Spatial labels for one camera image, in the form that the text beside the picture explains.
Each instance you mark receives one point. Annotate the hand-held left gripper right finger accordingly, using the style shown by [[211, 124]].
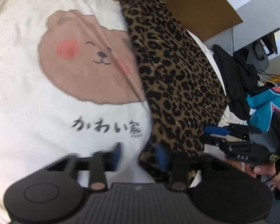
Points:
[[159, 156]]

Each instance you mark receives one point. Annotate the flattened cardboard box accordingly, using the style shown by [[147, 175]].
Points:
[[200, 11]]

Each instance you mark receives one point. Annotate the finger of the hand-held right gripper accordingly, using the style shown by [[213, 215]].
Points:
[[217, 130], [214, 140]]

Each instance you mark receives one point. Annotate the person's right hand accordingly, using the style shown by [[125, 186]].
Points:
[[263, 171]]

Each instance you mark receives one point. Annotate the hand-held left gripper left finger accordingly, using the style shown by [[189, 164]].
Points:
[[117, 151]]

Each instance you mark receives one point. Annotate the leopard print pants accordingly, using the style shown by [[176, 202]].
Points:
[[177, 74]]

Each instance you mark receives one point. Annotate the crumpled black clothing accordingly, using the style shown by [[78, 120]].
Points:
[[247, 70]]

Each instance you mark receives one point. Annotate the teal jersey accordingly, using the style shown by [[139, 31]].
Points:
[[261, 107]]

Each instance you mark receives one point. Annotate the folded black sweater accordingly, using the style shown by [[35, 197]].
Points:
[[228, 74]]

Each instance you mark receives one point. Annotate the bear print blanket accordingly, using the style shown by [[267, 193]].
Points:
[[25, 86]]

